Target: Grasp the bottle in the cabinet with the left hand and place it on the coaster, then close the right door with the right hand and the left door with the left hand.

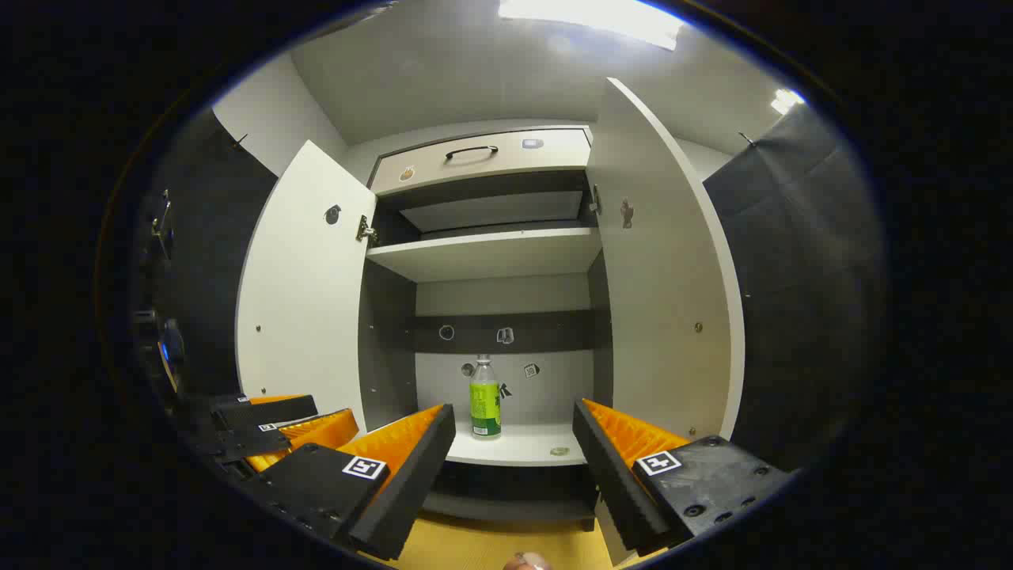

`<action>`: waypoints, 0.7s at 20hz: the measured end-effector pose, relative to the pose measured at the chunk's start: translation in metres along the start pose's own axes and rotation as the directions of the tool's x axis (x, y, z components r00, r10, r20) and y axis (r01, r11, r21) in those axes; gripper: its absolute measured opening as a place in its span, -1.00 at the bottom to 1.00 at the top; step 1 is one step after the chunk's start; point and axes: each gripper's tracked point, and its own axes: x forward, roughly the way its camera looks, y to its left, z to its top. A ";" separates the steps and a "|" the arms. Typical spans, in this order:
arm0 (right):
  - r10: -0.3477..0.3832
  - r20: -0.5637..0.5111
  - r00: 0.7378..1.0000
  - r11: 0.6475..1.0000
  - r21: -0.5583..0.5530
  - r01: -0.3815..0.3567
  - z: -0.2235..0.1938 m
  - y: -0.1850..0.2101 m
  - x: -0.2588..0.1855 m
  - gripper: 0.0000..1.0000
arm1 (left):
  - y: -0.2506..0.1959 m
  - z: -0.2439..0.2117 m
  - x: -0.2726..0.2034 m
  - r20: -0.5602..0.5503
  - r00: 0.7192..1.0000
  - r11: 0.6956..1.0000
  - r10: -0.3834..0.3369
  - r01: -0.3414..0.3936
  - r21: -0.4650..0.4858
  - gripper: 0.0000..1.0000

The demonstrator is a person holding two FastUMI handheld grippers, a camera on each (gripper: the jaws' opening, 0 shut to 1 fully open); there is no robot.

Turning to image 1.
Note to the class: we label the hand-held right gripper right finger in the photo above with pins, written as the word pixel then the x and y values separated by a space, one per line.
pixel 613 475

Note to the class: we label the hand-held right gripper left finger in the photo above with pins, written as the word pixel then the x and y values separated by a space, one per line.
pixel 411 475

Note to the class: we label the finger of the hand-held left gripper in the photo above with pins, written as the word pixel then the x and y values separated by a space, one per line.
pixel 261 445
pixel 265 412

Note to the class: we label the green label plastic bottle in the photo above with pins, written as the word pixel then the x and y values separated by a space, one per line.
pixel 485 408

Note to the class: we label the white cabinet door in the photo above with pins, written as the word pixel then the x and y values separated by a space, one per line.
pixel 665 277
pixel 301 277

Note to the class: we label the white and grey cabinet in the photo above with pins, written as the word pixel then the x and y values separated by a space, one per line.
pixel 491 253

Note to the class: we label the white cabinet drawer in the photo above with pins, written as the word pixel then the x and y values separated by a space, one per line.
pixel 514 158

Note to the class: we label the black backdrop cloth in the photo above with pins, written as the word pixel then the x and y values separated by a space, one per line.
pixel 214 237
pixel 791 277

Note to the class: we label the small ceiling light panel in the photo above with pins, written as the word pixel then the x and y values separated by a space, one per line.
pixel 786 101

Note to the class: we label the long ceiling light panel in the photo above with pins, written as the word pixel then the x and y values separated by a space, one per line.
pixel 593 17

